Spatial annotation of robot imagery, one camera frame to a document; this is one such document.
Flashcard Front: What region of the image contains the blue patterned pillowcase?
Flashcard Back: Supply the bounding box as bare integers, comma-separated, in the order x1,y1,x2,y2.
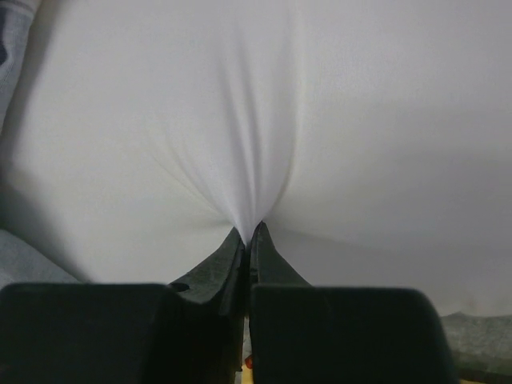
1,1,79,287

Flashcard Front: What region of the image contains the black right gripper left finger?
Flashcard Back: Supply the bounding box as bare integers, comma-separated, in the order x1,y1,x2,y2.
1,230,245,383

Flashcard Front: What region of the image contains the white pillow insert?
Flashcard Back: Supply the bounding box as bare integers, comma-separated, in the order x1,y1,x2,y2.
1,1,511,316

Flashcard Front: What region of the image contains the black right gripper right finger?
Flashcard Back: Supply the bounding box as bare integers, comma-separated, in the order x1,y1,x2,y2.
250,224,458,383

